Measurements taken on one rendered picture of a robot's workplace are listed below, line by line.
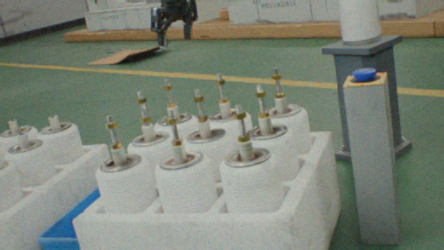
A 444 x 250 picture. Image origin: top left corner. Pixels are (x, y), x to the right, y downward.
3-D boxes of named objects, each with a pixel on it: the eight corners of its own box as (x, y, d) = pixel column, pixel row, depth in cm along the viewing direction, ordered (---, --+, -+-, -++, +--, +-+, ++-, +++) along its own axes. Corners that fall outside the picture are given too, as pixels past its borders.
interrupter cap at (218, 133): (234, 134, 104) (233, 131, 104) (199, 148, 100) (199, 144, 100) (212, 128, 110) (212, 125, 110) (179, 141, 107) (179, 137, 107)
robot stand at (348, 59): (366, 140, 159) (355, 35, 150) (413, 147, 148) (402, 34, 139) (335, 158, 150) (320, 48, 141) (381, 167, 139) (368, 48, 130)
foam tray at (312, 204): (180, 209, 137) (165, 140, 132) (342, 207, 123) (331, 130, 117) (97, 307, 103) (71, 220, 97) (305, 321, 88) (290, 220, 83)
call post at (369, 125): (365, 226, 113) (348, 77, 104) (401, 226, 110) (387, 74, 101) (361, 245, 107) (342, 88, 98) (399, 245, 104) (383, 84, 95)
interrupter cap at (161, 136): (123, 148, 109) (122, 144, 109) (149, 134, 115) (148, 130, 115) (152, 149, 105) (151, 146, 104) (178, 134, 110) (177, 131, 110)
